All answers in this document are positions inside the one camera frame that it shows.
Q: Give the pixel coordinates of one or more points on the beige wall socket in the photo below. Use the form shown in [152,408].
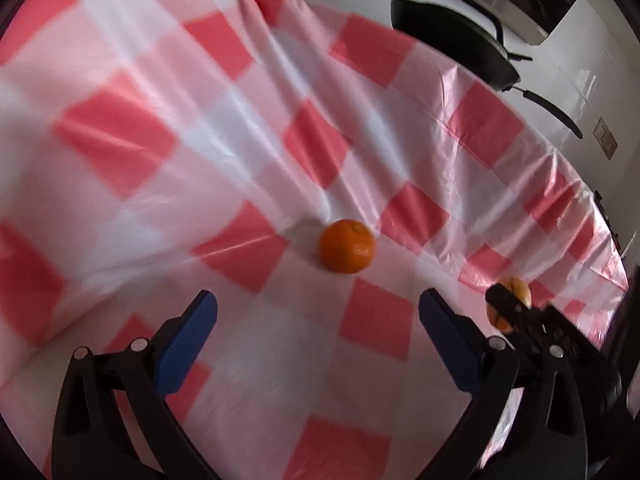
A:
[606,137]

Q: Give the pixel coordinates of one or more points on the black wok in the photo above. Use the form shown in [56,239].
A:
[450,45]

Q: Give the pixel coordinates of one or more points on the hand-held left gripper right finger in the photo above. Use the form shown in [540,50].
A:
[450,345]

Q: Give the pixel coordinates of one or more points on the red white checked tablecloth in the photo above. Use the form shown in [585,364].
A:
[175,160]

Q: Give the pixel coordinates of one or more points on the orange mandarin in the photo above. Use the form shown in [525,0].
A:
[520,290]
[347,246]

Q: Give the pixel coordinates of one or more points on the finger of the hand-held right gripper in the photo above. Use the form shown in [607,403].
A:
[510,305]

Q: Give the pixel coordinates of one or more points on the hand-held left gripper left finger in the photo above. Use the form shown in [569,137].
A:
[190,335]

